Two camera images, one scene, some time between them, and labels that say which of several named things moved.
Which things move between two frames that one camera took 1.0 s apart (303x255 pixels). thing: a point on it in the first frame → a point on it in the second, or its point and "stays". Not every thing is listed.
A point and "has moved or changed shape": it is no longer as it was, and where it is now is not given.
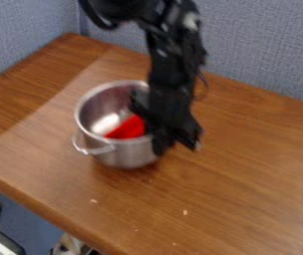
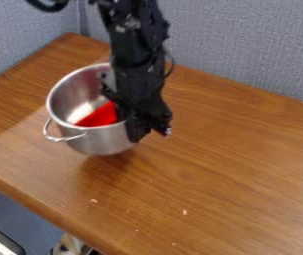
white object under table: x=66 y=246 stays
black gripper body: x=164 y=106 → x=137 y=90
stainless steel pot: x=102 y=106 has moved or changed shape
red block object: x=133 y=127 has moved or changed shape
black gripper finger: x=164 y=135 → x=137 y=128
